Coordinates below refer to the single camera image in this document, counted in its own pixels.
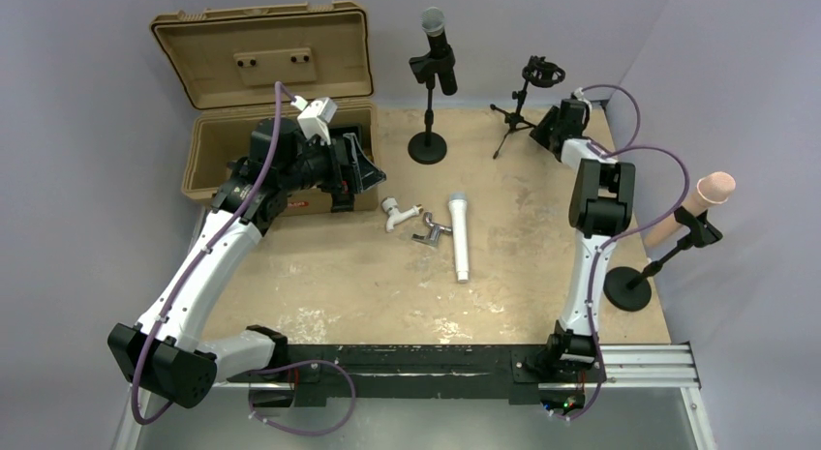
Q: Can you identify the black inner tray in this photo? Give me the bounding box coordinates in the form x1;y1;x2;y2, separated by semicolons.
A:
329;123;371;149

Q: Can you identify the tan plastic storage case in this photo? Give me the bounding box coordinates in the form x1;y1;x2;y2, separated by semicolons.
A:
149;0;383;218

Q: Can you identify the black tripod mic stand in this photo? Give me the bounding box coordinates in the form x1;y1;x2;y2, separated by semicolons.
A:
490;55;567;161

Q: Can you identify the white microphone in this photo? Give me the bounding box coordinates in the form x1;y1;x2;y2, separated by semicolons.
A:
448;192;470;284

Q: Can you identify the beige pink microphone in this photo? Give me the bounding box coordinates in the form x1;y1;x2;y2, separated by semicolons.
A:
644;171;736;248

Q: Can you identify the black microphone silver grille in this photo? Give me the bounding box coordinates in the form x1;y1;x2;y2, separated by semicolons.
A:
420;7;458;96

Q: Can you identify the right round-base mic stand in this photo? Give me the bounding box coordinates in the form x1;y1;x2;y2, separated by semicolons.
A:
604;206;723;312

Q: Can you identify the black round-base mic stand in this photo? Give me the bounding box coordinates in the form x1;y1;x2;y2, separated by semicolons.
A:
408;47;455;165

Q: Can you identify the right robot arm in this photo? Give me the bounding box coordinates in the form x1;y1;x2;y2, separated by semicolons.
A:
528;98;636;379

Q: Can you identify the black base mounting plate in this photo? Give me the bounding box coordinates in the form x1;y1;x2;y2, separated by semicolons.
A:
228;345;604;409

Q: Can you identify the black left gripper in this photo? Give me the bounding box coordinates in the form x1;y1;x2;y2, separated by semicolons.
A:
280;134;384;195

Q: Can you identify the aluminium rail frame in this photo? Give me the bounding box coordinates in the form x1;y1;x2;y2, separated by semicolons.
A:
129;341;699;426

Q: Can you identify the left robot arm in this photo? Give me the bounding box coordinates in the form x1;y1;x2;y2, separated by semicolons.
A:
106;118;386;408

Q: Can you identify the chrome metal faucet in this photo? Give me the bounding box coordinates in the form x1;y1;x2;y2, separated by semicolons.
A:
411;212;452;248

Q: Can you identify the white plastic faucet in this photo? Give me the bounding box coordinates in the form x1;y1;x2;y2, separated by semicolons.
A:
380;196;424;233

